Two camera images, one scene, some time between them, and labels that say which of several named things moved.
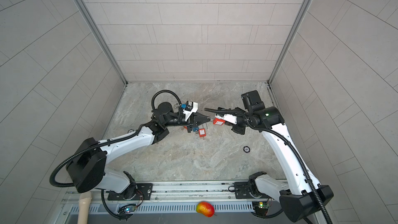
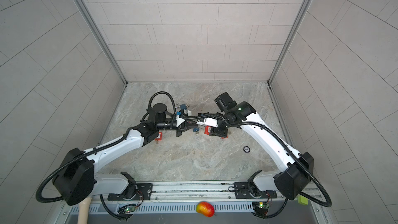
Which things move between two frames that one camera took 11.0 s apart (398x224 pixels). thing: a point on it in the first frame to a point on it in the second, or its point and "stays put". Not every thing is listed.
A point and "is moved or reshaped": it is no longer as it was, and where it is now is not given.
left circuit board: (127, 208) stays put
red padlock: (202, 133) is moved or reshaped
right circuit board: (260, 208) stays put
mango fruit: (205, 208) stays put
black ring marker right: (246, 149) stays put
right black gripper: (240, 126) to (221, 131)
